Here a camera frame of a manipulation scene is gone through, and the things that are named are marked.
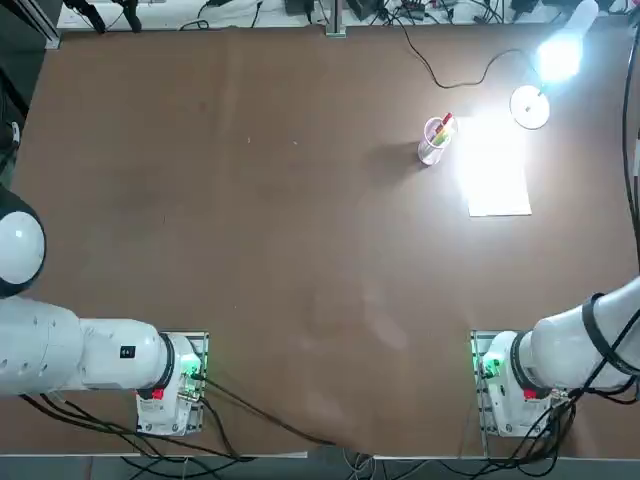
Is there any white desk lamp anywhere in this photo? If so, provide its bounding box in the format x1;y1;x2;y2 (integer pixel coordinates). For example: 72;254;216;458
509;0;600;132

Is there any clear plastic cup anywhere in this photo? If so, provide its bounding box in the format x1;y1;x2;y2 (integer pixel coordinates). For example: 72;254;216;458
417;115;459;167

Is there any green marker pen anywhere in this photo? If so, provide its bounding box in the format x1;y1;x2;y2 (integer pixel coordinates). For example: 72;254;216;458
432;122;458;148

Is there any white paper sheet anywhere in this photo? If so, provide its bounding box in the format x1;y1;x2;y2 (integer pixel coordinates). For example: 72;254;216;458
455;114;532;218

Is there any black tripod leg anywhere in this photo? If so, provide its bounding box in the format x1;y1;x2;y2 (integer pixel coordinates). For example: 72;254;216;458
118;0;143;33
68;0;108;35

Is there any black arm base cable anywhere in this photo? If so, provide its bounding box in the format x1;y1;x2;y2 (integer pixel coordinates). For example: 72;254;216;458
198;376;337;447

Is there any thin black lamp cable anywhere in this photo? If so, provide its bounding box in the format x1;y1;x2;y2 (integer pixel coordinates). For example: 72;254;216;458
398;19;545;94

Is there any silver metal post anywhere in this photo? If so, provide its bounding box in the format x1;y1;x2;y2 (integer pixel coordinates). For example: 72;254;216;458
325;0;348;37

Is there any thick black cable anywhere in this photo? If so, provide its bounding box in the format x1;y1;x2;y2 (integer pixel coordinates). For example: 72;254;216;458
620;29;640;237

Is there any grey aluminium profile rail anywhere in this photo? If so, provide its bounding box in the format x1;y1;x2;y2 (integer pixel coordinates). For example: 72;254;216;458
27;0;62;50

